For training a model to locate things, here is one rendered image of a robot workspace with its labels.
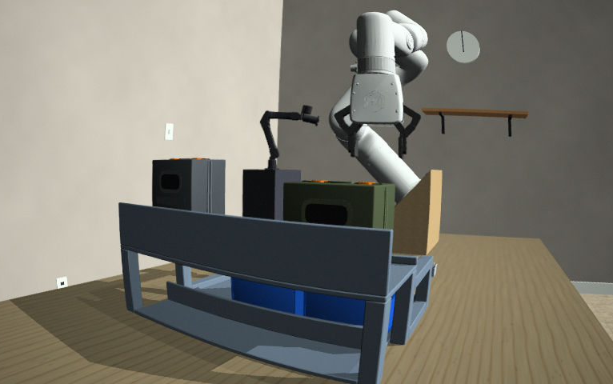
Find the blue open bin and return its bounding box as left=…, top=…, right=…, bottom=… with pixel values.
left=303, top=292, right=395, bottom=333
left=230, top=277, right=303, bottom=316

